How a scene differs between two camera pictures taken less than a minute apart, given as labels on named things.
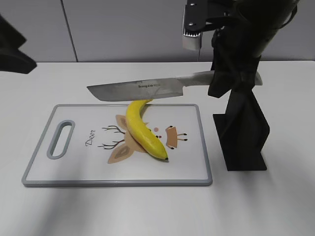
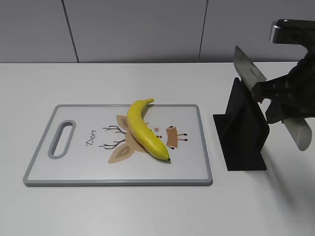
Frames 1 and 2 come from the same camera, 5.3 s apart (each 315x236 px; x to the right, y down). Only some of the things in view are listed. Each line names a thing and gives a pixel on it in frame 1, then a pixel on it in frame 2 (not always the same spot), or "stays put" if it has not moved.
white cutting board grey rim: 90,145 stays put
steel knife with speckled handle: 162,88 → 300,130
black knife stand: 242,132 stays put
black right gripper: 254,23 → 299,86
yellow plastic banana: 145,136 stays put
